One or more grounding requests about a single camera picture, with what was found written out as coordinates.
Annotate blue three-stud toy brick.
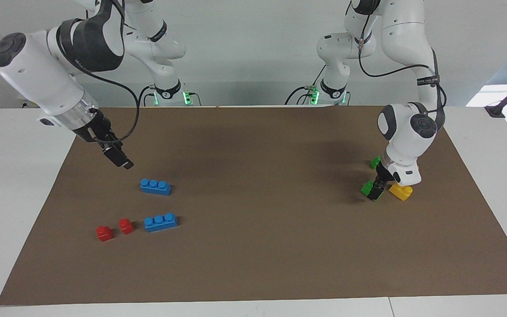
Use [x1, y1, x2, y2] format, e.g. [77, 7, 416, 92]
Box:
[143, 213, 178, 232]
[140, 178, 172, 196]

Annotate yellow two-stud toy brick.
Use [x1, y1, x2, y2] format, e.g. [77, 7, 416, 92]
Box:
[389, 182, 414, 202]

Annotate brown table mat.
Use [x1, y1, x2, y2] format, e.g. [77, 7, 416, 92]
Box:
[0, 105, 507, 306]

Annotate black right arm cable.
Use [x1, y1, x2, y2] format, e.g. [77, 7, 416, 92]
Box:
[58, 18, 142, 144]

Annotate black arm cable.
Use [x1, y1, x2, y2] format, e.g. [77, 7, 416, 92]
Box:
[58, 18, 142, 144]
[357, 26, 448, 122]

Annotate black right base cable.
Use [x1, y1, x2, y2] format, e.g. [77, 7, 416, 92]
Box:
[138, 85, 157, 106]

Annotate black base cable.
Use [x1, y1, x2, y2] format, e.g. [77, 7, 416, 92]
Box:
[138, 85, 157, 106]
[284, 65, 327, 105]

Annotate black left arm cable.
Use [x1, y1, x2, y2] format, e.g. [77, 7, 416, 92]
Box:
[357, 26, 448, 122]

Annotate black left base cable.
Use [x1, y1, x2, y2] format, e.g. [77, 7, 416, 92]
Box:
[284, 65, 327, 105]

